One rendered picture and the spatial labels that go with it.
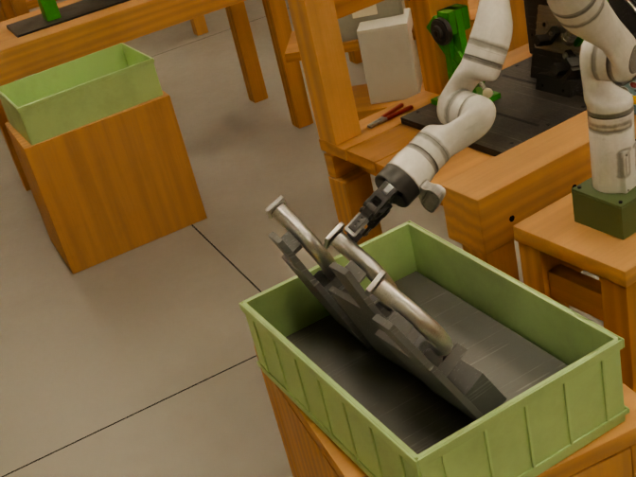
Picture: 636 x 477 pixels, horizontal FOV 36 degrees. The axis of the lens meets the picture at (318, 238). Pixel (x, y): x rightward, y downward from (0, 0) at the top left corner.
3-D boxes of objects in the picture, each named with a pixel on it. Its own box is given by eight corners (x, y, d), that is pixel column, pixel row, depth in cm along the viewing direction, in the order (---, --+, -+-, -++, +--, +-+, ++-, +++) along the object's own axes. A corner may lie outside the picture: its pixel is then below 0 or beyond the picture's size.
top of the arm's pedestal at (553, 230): (729, 222, 207) (729, 205, 205) (626, 289, 194) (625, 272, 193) (611, 184, 232) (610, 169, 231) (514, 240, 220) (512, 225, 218)
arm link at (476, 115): (450, 182, 165) (415, 165, 171) (506, 120, 169) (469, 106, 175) (437, 154, 160) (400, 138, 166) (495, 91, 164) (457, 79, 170)
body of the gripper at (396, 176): (385, 170, 170) (350, 208, 168) (392, 153, 162) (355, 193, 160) (417, 198, 169) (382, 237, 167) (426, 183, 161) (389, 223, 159)
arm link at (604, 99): (572, 43, 192) (578, 122, 200) (617, 45, 186) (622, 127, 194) (592, 26, 198) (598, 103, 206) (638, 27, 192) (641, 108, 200)
